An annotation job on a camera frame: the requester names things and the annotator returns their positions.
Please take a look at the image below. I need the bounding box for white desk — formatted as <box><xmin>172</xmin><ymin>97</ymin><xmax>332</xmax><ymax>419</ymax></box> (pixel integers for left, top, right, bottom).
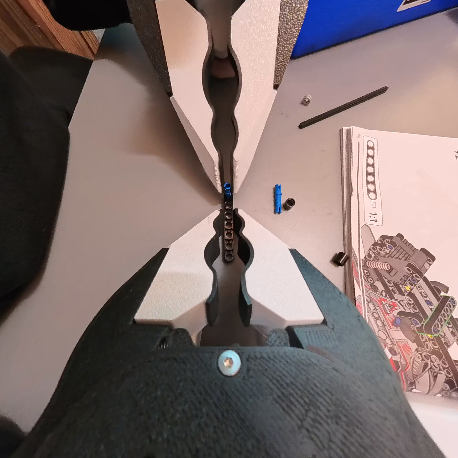
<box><xmin>0</xmin><ymin>16</ymin><xmax>458</xmax><ymax>458</ymax></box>

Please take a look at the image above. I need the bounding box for blue box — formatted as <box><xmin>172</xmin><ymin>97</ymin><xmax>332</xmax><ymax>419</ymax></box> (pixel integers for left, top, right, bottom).
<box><xmin>291</xmin><ymin>0</ymin><xmax>458</xmax><ymax>59</ymax></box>

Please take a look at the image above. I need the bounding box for toy building instruction booklet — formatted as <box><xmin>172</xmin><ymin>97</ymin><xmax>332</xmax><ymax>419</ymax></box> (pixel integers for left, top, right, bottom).
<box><xmin>339</xmin><ymin>126</ymin><xmax>458</xmax><ymax>396</ymax></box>

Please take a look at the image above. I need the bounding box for person's dark clothing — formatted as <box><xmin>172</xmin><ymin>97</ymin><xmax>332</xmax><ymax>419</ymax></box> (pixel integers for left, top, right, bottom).
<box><xmin>0</xmin><ymin>47</ymin><xmax>94</xmax><ymax>319</ymax></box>

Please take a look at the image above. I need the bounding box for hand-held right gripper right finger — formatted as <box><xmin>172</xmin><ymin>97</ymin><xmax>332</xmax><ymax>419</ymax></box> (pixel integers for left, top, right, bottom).
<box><xmin>233</xmin><ymin>210</ymin><xmax>328</xmax><ymax>334</ymax></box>

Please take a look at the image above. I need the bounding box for black toy beam with holes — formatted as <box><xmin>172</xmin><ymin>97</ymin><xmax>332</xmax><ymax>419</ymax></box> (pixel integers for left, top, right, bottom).
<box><xmin>223</xmin><ymin>193</ymin><xmax>236</xmax><ymax>263</ymax></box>

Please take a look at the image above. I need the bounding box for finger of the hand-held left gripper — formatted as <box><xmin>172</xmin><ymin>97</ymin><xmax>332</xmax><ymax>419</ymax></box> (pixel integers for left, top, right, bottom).
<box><xmin>229</xmin><ymin>0</ymin><xmax>282</xmax><ymax>194</ymax></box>
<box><xmin>156</xmin><ymin>0</ymin><xmax>225</xmax><ymax>194</ymax></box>

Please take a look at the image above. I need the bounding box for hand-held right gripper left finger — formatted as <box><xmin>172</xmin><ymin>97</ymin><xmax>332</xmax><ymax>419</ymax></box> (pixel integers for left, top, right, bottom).
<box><xmin>134</xmin><ymin>210</ymin><xmax>229</xmax><ymax>346</ymax></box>

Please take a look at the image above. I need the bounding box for wooden cabinet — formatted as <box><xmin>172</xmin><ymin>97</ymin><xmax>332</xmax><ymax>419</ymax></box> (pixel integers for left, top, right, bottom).
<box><xmin>0</xmin><ymin>0</ymin><xmax>101</xmax><ymax>59</ymax></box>

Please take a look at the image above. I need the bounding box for long black toy axle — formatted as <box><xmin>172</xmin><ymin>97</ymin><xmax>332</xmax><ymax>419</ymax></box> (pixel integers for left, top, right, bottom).
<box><xmin>299</xmin><ymin>86</ymin><xmax>389</xmax><ymax>129</ymax></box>

